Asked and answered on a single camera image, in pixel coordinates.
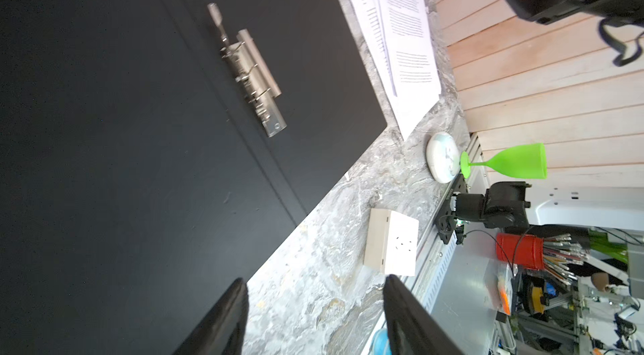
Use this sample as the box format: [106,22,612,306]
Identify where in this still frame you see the blue folder black inside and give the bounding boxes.
[1,0,387,354]

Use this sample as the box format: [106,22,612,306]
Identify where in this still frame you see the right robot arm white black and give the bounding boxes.
[446,0,643,230]

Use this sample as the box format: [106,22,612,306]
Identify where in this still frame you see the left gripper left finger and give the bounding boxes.
[174,278,249,355]

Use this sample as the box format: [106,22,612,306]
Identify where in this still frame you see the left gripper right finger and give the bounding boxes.
[382,275,463,355]

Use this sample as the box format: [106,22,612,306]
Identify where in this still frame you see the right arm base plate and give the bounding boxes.
[434,175,467,245]

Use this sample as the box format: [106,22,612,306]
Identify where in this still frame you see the green plastic funnel cup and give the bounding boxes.
[460,143,548,180]

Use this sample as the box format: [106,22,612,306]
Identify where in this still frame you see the red pen holder cup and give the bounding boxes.
[496,233,545,271]

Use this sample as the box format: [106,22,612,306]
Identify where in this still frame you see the blue tape roll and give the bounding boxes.
[369,328,392,355]

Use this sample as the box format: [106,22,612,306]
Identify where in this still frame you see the metal folder clip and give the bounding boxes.
[206,3,287,138]

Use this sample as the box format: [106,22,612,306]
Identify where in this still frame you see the white oval alarm clock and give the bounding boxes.
[425,132,461,184]

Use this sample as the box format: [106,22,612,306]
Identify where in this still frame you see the white wall socket plate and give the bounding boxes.
[363,209,419,276]

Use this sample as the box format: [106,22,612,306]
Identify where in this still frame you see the printed paper sheet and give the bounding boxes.
[350,0,438,140]
[378,0,440,105]

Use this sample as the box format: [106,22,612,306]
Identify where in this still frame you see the aluminium mounting rail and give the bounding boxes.
[359,133,489,355]

